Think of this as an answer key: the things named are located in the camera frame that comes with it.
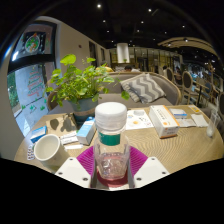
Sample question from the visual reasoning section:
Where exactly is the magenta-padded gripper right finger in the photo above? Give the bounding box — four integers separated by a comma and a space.
126, 145, 171, 189

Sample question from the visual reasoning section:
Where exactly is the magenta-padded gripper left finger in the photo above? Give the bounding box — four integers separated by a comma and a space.
54, 145, 98, 189

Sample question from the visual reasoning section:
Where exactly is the clear plastic bottle white cap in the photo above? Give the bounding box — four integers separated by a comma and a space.
93, 101, 131, 182

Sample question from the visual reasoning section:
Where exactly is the white paper packet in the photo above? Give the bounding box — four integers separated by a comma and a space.
59, 131, 84, 150

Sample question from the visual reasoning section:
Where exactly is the small white blue carton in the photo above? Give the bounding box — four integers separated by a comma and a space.
76, 116, 97, 146

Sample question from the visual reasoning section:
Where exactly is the white box orange print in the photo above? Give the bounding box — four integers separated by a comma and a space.
148, 104, 181, 139

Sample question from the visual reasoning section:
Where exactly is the pill blister pack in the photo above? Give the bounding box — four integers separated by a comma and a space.
26, 143, 36, 161

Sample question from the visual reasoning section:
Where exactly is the white blue paper card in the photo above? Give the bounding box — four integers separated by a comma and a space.
168, 107, 198, 128

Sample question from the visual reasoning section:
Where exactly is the grey chevron pillow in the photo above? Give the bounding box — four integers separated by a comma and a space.
119, 73, 167, 104

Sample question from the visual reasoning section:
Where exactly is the white paper napkin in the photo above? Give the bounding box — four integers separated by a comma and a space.
190, 113, 209, 128

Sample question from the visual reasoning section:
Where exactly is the small yellow card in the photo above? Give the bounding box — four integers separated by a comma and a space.
188, 104, 202, 114

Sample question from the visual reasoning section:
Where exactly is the green potted plant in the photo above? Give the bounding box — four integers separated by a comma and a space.
44, 53, 131, 126

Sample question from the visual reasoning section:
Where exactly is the clear plastic cup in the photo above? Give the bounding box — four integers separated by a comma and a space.
206, 109, 221, 138

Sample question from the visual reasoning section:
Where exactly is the group of dining chairs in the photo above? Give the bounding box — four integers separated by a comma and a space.
156, 64, 224, 111

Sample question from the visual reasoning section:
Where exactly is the decorated dark-framed window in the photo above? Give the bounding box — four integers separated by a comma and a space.
7, 20, 58, 136

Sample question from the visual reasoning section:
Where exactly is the white round pillar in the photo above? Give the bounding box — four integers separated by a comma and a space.
116, 42, 130, 64

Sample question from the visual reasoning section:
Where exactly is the group of ceiling lights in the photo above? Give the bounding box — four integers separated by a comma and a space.
94, 2, 189, 44

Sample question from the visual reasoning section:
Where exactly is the white mug green handle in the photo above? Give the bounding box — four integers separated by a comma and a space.
33, 133, 71, 168

